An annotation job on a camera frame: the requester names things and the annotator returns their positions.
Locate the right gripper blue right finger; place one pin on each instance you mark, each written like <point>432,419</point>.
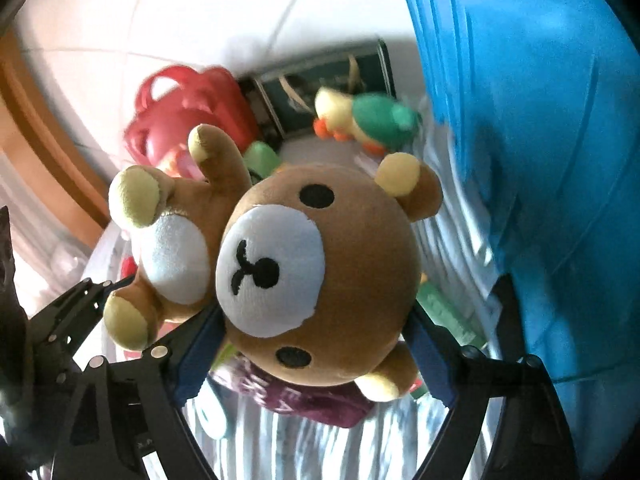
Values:
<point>435,351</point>

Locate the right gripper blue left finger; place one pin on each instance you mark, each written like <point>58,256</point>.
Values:
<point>197,342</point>

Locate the teal white tablets box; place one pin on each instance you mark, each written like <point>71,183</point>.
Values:
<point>444,314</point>

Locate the dark red knit hat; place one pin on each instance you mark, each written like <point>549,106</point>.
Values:
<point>343,406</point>

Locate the brown bear plush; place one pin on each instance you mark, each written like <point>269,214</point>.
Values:
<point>316,268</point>

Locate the striped grey cloth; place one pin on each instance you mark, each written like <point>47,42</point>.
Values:
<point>241,440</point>

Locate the green frog plush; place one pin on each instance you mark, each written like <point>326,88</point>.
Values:
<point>261,161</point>

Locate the yellow green duck plush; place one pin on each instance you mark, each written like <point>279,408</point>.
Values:
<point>379,123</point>

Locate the red bear-face plastic case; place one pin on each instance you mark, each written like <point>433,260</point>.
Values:
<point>175,100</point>

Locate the blue plastic storage crate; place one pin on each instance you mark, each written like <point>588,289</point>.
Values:
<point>542,97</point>

